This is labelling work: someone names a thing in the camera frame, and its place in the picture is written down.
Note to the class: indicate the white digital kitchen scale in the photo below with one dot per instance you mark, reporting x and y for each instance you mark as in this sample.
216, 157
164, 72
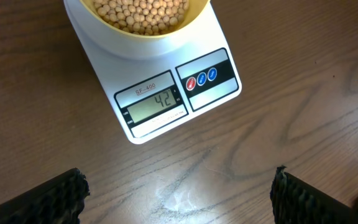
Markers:
157, 85

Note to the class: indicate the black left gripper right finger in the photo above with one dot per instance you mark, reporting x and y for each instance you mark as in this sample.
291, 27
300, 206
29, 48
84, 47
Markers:
296, 202

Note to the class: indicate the beans in yellow bowl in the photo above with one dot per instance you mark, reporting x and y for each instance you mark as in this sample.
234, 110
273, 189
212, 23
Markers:
143, 17

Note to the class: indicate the yellow plastic bowl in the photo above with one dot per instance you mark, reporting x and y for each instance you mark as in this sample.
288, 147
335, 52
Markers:
197, 7

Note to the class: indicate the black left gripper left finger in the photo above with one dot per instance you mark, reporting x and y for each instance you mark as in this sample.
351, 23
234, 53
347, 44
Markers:
58, 200

